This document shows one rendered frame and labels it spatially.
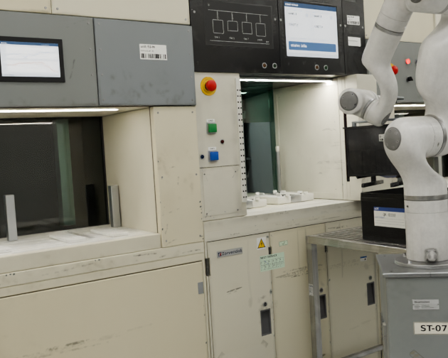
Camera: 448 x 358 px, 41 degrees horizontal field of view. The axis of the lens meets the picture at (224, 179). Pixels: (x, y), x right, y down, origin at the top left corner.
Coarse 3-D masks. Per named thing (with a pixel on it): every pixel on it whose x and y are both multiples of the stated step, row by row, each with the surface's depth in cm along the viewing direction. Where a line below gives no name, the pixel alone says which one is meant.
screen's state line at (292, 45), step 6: (294, 42) 233; (300, 42) 235; (306, 42) 237; (294, 48) 233; (300, 48) 235; (306, 48) 237; (312, 48) 238; (318, 48) 240; (324, 48) 242; (330, 48) 244
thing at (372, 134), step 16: (352, 128) 210; (368, 128) 207; (384, 128) 204; (352, 144) 211; (368, 144) 207; (352, 160) 211; (368, 160) 208; (384, 160) 204; (352, 176) 212; (368, 176) 219; (400, 176) 205
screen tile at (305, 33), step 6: (288, 12) 231; (294, 12) 233; (300, 12) 235; (306, 12) 237; (288, 18) 231; (294, 18) 233; (300, 18) 235; (306, 18) 237; (288, 24) 231; (306, 24) 237; (288, 30) 231; (294, 30) 233; (300, 30) 235; (306, 30) 237; (288, 36) 231; (294, 36) 233; (300, 36) 235; (306, 36) 237
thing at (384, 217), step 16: (368, 192) 221; (384, 192) 226; (400, 192) 231; (368, 208) 215; (384, 208) 209; (400, 208) 203; (368, 224) 216; (384, 224) 210; (400, 224) 203; (384, 240) 210; (400, 240) 204
